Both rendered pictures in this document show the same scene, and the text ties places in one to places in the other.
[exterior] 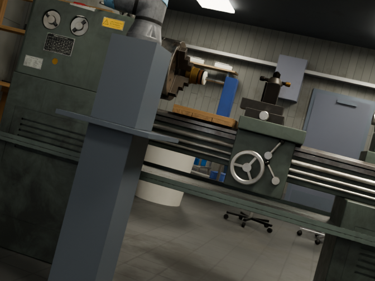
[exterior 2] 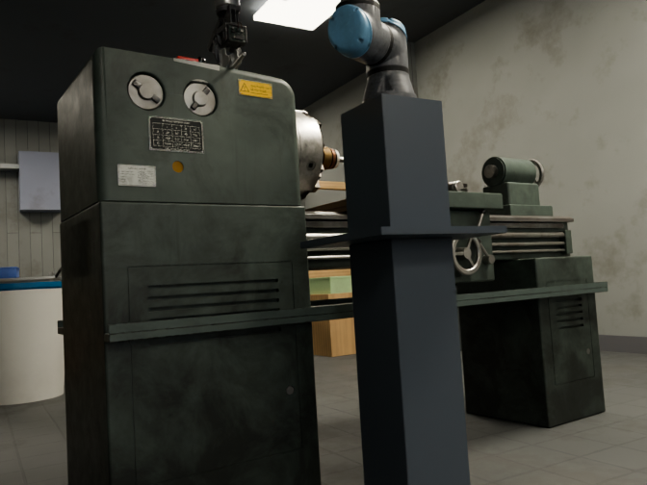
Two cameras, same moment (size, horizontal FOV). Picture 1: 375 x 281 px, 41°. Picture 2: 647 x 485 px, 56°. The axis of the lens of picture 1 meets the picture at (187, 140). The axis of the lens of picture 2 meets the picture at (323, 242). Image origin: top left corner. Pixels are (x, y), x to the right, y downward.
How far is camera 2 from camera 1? 194 cm
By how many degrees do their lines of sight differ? 46
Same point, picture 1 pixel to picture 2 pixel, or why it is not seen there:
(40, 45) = (142, 141)
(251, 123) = (457, 198)
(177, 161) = (53, 324)
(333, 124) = not seen: hidden behind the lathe
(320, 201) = not seen: hidden behind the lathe
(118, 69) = (405, 148)
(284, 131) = (486, 199)
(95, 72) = (251, 172)
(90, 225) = (440, 394)
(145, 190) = (12, 389)
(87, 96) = (251, 216)
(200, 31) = not seen: outside the picture
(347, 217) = (540, 275)
